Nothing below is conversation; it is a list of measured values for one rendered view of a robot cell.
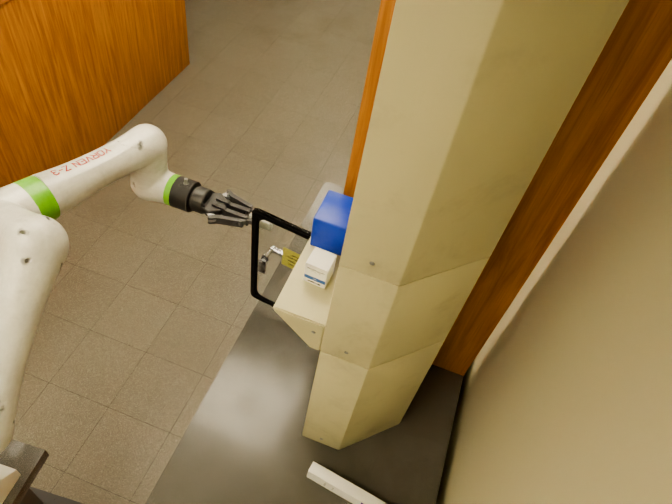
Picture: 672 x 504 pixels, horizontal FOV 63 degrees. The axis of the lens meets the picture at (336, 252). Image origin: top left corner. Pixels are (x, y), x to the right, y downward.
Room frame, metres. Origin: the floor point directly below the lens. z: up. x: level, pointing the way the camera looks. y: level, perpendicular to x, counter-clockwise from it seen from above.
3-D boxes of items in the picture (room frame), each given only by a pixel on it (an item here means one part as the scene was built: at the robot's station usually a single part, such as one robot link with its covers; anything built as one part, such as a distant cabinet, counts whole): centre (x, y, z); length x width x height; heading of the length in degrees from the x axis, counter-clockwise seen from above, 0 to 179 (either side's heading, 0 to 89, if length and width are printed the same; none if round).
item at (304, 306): (0.77, 0.02, 1.46); 0.32 x 0.12 x 0.10; 169
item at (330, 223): (0.85, 0.00, 1.56); 0.10 x 0.10 x 0.09; 79
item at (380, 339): (0.74, -0.16, 1.33); 0.32 x 0.25 x 0.77; 169
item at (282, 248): (0.96, 0.10, 1.19); 0.30 x 0.01 x 0.40; 73
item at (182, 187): (1.08, 0.45, 1.31); 0.09 x 0.06 x 0.12; 169
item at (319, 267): (0.73, 0.03, 1.54); 0.05 x 0.05 x 0.06; 76
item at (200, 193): (1.06, 0.38, 1.31); 0.09 x 0.08 x 0.07; 79
